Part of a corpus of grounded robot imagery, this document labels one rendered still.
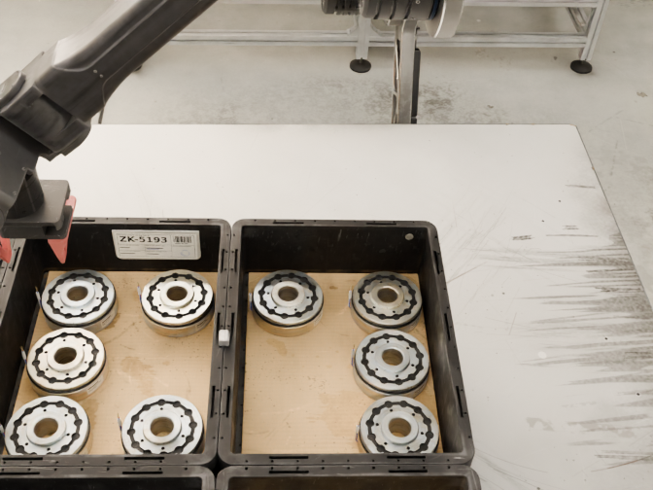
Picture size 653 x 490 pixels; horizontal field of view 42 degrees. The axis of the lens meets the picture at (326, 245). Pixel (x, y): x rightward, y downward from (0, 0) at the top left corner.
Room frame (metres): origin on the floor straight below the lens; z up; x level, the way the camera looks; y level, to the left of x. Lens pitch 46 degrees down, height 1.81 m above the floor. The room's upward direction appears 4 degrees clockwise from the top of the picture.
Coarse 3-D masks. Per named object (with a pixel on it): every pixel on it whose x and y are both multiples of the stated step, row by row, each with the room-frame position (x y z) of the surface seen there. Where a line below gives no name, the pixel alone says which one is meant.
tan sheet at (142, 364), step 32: (128, 288) 0.82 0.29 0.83; (128, 320) 0.76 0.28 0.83; (128, 352) 0.71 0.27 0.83; (160, 352) 0.71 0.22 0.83; (192, 352) 0.71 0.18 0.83; (128, 384) 0.65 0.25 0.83; (160, 384) 0.66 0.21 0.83; (192, 384) 0.66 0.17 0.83; (96, 416) 0.60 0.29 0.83; (96, 448) 0.55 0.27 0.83
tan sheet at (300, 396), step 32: (352, 288) 0.85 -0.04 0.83; (352, 320) 0.79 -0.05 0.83; (256, 352) 0.72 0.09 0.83; (288, 352) 0.73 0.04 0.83; (320, 352) 0.73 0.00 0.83; (256, 384) 0.67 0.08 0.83; (288, 384) 0.67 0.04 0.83; (320, 384) 0.68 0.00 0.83; (352, 384) 0.68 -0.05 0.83; (256, 416) 0.62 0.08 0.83; (288, 416) 0.62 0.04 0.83; (320, 416) 0.62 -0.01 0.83; (352, 416) 0.63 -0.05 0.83; (256, 448) 0.57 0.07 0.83; (288, 448) 0.57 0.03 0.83; (320, 448) 0.58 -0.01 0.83; (352, 448) 0.58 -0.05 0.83
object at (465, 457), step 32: (256, 224) 0.88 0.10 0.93; (288, 224) 0.88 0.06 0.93; (320, 224) 0.89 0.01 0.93; (352, 224) 0.89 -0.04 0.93; (384, 224) 0.90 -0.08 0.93; (416, 224) 0.90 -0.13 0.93; (448, 320) 0.72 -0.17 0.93; (224, 352) 0.65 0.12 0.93; (448, 352) 0.67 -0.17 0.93; (224, 384) 0.60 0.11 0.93; (224, 416) 0.55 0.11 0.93; (224, 448) 0.51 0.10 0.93
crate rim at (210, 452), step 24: (24, 240) 0.81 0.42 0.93; (0, 312) 0.69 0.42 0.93; (216, 312) 0.71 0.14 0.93; (216, 336) 0.68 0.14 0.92; (216, 360) 0.63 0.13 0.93; (216, 384) 0.60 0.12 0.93; (216, 408) 0.56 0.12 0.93; (216, 432) 0.53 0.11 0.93; (0, 456) 0.48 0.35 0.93; (24, 456) 0.48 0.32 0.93; (48, 456) 0.48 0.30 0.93; (72, 456) 0.49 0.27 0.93; (96, 456) 0.49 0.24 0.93; (120, 456) 0.49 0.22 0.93; (144, 456) 0.49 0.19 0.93; (168, 456) 0.49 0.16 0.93; (192, 456) 0.50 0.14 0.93; (216, 456) 0.50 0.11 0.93
